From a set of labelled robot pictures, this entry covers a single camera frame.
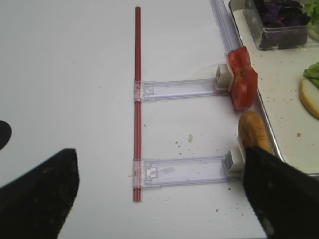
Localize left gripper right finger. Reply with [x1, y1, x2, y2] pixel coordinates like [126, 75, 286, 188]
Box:
[243, 146, 319, 239]

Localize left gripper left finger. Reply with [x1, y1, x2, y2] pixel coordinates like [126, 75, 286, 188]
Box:
[0, 149, 80, 239]

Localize green lettuce leaves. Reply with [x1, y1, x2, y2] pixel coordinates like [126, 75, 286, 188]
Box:
[303, 0, 319, 88]

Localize lower tomato slice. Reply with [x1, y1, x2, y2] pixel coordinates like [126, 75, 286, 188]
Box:
[231, 69, 258, 111]

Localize tomato slice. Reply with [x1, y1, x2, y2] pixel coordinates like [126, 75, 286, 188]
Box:
[227, 46, 252, 75]
[231, 69, 258, 111]

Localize white pusher block tomato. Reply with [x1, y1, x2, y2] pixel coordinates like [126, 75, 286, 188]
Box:
[215, 63, 234, 92]

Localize upper tomato slice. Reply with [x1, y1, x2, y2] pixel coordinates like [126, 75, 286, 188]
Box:
[227, 46, 252, 75]

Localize white pusher block bun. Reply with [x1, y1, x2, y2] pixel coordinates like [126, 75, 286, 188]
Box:
[223, 138, 246, 177]

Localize metal baking tray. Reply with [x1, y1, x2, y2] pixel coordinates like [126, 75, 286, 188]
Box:
[228, 0, 319, 176]

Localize standing bun half left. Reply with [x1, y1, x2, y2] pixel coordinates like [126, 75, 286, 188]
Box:
[238, 112, 272, 154]

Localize bottom bun slice on tray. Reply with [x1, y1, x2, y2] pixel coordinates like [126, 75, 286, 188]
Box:
[299, 78, 319, 119]

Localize clear plastic container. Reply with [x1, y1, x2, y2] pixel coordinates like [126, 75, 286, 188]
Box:
[243, 0, 319, 50]

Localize purple cabbage leaves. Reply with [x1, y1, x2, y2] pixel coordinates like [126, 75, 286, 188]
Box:
[253, 0, 311, 50]

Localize clear long divider left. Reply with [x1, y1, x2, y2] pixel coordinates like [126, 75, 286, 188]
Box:
[210, 0, 243, 54]

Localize clear rail left lower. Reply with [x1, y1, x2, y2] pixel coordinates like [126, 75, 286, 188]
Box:
[133, 156, 242, 189]

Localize clear rail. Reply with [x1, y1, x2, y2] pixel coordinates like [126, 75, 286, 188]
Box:
[141, 78, 229, 101]
[133, 156, 242, 189]

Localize left red rail strip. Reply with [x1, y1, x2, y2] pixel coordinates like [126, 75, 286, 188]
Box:
[133, 6, 142, 202]

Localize clear rail left upper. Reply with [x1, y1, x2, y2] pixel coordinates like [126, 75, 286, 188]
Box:
[141, 78, 229, 101]

